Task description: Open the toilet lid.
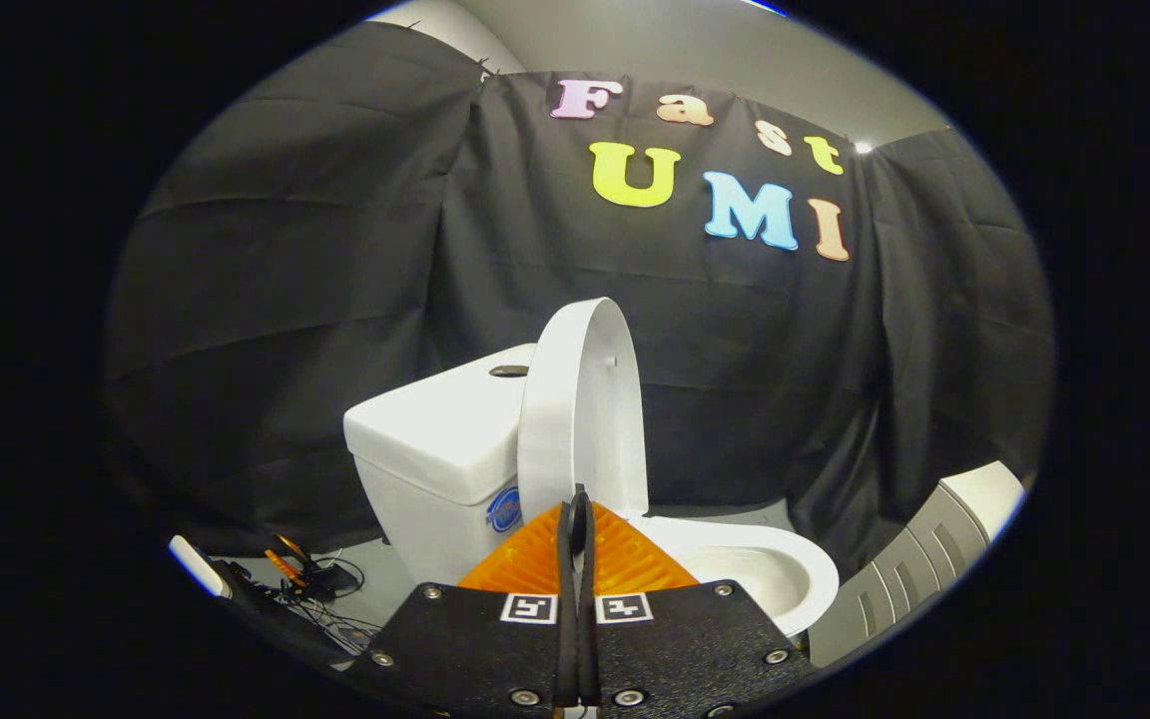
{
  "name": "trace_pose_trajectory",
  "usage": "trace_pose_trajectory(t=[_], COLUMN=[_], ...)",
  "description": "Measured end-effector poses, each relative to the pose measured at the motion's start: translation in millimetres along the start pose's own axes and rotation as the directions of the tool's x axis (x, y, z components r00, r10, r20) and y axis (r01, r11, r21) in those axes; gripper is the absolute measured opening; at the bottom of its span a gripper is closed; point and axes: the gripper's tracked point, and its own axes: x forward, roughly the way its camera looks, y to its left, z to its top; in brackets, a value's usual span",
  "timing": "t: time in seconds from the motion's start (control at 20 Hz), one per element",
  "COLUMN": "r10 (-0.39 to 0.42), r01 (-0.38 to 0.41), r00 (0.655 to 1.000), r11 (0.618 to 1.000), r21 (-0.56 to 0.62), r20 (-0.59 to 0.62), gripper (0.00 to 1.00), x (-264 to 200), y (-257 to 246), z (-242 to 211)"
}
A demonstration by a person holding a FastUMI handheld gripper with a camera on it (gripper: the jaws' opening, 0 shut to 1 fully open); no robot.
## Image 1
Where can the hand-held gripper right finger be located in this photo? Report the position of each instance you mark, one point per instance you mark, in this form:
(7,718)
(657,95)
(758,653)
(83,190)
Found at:
(685,639)

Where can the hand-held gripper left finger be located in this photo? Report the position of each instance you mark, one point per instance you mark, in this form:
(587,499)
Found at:
(465,639)

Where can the white toilet lid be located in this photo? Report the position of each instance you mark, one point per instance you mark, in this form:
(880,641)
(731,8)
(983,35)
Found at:
(585,409)

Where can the white ceramic toilet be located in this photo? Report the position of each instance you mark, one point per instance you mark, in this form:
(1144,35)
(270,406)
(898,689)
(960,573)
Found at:
(435,429)

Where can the white slotted cabinet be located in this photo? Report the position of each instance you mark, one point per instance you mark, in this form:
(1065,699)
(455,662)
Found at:
(914,559)

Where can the small white device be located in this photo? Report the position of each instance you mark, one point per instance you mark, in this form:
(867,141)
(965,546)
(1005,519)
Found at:
(198,565)

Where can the black backdrop cloth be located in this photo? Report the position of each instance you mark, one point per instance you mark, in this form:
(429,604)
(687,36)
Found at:
(335,250)

